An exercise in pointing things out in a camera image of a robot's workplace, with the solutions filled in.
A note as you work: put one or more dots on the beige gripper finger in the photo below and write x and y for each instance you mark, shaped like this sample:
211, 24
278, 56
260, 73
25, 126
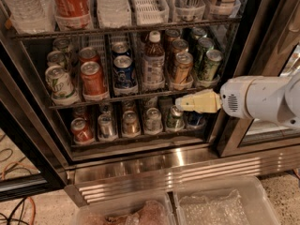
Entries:
205, 101

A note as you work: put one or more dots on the orange can shelf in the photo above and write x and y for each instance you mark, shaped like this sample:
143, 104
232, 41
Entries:
169, 36
177, 46
182, 65

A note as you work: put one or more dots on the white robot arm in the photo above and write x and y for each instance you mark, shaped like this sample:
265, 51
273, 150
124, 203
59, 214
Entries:
270, 99

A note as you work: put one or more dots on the blue can bottom shelf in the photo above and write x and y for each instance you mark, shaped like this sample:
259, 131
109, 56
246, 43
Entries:
195, 119

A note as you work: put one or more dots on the green can bottom shelf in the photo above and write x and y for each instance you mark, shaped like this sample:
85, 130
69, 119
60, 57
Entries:
175, 118

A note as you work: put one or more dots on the green can shelf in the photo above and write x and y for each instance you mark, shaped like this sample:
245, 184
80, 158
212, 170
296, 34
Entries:
175, 118
195, 34
203, 46
210, 63

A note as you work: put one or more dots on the front green can middle shelf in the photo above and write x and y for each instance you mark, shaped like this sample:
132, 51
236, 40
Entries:
210, 63

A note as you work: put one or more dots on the white can bottom shelf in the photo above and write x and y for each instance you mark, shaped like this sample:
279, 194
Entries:
153, 120

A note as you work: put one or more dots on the rear green can middle shelf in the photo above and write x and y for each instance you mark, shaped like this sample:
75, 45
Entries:
195, 34

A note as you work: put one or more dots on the gold can bottom shelf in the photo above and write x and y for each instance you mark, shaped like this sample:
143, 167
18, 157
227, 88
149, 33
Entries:
130, 123

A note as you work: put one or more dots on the front blue pepsi can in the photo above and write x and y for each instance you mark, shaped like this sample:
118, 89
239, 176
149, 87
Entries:
123, 72

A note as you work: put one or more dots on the blue pepsi can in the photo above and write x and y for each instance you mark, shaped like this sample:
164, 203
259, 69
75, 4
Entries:
123, 72
120, 48

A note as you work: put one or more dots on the rear blue pepsi can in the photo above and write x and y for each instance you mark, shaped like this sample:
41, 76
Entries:
120, 48

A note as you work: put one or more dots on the silver can bottom shelf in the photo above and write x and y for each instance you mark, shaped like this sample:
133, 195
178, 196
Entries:
106, 126

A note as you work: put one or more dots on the white empty shelf tray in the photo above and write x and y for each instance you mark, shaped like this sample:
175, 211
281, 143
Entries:
150, 12

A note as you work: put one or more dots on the front red soda can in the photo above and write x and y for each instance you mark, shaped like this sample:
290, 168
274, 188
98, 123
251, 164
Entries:
92, 78

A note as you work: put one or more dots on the red soda can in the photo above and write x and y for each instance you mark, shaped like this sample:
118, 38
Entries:
92, 78
89, 54

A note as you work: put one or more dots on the steel fridge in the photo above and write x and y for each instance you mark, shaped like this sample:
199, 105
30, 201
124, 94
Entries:
256, 37

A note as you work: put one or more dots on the red can bottom shelf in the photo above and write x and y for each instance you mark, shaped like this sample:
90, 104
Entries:
81, 130

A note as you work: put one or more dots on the rear red soda can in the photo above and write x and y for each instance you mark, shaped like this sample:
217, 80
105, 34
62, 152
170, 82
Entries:
89, 54

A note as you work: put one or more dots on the front white green can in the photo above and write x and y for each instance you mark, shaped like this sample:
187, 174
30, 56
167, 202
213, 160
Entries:
59, 82

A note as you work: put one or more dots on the white green can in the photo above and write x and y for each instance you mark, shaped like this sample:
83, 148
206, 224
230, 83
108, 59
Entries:
59, 82
57, 58
65, 46

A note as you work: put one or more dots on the rear white green can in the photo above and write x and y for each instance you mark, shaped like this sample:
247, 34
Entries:
65, 46

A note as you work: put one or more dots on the brown iced tea bottle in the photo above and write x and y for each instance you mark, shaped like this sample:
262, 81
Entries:
153, 59

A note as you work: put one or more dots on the clear bin with bubble wrap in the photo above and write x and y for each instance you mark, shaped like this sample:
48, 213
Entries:
238, 200

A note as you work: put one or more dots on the clear bin with pink contents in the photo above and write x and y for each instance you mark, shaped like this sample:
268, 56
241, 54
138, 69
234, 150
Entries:
150, 207

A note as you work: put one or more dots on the red cola bottle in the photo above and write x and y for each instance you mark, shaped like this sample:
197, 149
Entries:
72, 14

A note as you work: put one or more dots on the clear water bottle top left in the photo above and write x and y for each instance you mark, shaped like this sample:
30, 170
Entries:
32, 16

